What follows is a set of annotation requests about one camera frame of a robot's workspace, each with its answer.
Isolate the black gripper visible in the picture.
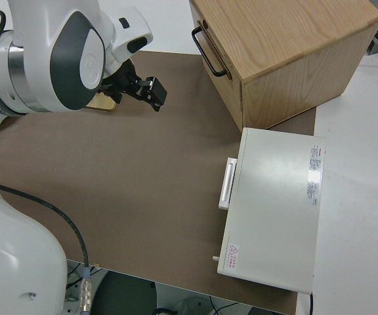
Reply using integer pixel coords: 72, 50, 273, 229
102, 58, 169, 113

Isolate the wooden drawer with black handle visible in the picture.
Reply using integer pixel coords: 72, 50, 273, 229
190, 18, 234, 81

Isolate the light wooden drawer cabinet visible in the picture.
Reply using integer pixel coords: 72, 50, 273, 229
188, 0, 378, 131

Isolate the wooden mug rack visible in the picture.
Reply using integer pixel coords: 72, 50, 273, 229
85, 93, 117, 112

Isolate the brown table mat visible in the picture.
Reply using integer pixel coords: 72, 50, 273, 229
0, 51, 318, 315

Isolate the white toaster oven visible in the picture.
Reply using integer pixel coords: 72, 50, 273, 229
212, 127, 327, 295

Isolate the black round pedestal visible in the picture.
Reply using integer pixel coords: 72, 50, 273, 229
92, 270, 158, 315

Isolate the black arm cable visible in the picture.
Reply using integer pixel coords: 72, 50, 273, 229
0, 9, 93, 312

